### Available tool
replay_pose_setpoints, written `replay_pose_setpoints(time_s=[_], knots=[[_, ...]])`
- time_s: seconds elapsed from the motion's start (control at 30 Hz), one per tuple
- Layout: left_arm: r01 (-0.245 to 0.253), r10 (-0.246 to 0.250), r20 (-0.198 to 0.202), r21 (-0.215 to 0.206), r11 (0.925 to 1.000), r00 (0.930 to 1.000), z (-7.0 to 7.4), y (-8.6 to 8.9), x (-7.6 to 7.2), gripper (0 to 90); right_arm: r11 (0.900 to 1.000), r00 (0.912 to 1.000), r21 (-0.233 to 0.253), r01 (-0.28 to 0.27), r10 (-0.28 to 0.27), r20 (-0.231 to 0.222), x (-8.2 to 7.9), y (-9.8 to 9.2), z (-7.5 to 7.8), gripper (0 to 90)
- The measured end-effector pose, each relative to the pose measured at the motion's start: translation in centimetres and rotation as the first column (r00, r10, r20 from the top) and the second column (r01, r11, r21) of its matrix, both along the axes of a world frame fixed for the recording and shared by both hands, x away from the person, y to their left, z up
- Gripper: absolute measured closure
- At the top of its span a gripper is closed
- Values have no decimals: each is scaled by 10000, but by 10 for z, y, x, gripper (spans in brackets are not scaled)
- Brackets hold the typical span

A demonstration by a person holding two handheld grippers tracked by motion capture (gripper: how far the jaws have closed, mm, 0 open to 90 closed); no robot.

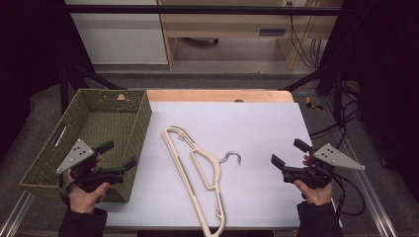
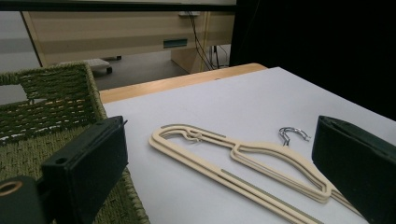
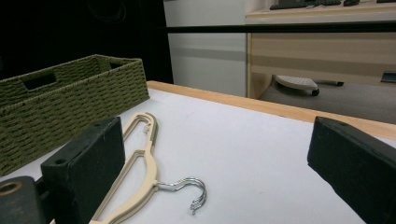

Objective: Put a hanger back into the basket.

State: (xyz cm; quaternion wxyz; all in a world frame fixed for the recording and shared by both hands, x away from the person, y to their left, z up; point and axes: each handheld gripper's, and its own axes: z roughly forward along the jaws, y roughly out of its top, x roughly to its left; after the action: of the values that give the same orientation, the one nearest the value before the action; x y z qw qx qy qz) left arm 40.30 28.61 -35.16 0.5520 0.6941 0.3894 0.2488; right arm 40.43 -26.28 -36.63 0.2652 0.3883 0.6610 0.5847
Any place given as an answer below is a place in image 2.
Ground light wooden desk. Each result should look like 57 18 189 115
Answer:
21 10 236 75

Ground black hanging cables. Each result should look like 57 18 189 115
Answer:
186 11 230 71

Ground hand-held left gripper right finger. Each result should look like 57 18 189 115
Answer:
311 115 396 224

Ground green woven basket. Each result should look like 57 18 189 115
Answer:
0 62 151 224

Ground white table mat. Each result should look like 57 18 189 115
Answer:
102 66 396 224

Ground black curtain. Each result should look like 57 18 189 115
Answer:
229 0 396 121

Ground grey wheeled base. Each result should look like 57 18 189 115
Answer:
59 57 114 75

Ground beige clothes hanger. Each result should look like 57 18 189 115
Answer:
155 124 363 224
148 124 332 204
148 124 325 224

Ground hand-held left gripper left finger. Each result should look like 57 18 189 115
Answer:
41 115 129 224

